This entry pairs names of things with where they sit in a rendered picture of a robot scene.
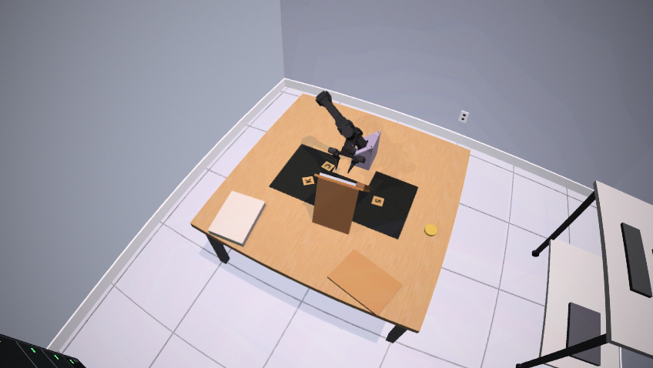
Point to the yellow round disc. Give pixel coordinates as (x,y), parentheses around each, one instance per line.
(430,230)

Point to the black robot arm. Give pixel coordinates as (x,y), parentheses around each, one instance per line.
(345,127)

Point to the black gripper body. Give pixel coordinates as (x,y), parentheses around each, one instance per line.
(336,152)

